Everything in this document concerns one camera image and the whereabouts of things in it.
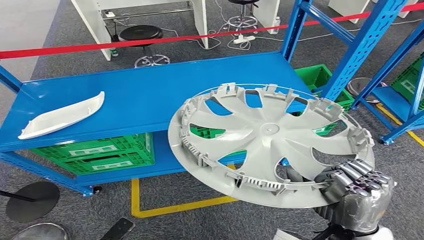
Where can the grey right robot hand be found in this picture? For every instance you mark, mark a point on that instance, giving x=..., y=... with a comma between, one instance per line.
x=367, y=205

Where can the grey plastic wheel cover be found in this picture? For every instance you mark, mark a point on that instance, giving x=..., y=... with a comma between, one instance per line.
x=268, y=132

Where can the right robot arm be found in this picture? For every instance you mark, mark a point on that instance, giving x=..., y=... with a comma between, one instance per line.
x=381, y=234

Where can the blue metal shelf rack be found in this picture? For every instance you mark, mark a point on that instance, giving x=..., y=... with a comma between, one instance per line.
x=149, y=89
x=387, y=99

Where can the white curved plastic part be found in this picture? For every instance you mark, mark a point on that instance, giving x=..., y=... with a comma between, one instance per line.
x=59, y=116

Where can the chrome stanchion base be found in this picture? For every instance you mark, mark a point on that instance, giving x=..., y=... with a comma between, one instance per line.
x=359, y=86
x=39, y=233

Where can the white cabinet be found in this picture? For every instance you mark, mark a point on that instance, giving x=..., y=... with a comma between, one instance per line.
x=265, y=13
x=348, y=10

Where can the clear plastic bottle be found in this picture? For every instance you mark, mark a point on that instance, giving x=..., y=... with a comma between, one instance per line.
x=276, y=26

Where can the white power strip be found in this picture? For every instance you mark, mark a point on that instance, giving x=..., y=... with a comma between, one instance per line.
x=244, y=39

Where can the black round stool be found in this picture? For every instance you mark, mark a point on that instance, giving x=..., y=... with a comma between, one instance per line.
x=244, y=10
x=140, y=33

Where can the red barrier tape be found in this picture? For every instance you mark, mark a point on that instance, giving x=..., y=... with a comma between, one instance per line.
x=99, y=46

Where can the black stanchion base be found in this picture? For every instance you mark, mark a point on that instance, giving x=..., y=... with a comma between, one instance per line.
x=39, y=205

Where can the white desk with metal bar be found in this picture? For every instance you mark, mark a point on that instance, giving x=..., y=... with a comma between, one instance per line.
x=89, y=23

